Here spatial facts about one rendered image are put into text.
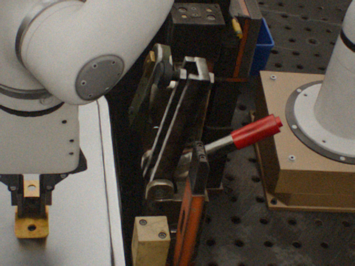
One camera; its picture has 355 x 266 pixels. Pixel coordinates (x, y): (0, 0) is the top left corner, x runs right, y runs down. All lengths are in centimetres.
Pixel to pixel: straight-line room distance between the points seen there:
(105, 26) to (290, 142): 76
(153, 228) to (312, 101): 66
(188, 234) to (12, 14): 27
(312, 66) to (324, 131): 37
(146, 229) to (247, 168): 63
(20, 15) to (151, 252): 29
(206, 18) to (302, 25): 83
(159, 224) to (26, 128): 17
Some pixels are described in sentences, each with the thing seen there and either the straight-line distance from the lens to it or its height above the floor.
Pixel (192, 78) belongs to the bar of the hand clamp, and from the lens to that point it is 72.
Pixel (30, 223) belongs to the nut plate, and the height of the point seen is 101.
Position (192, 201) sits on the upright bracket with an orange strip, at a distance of 69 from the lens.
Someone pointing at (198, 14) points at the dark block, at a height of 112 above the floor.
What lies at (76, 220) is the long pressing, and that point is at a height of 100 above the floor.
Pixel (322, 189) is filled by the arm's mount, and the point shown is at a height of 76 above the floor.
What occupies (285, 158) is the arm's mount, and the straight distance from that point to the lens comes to 126.
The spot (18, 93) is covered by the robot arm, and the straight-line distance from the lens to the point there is 68.
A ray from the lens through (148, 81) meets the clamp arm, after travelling 94.
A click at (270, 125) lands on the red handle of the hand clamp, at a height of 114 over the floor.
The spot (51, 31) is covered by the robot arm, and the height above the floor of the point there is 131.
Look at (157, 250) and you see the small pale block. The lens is 78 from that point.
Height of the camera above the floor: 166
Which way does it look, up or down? 42 degrees down
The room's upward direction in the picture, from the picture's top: 9 degrees clockwise
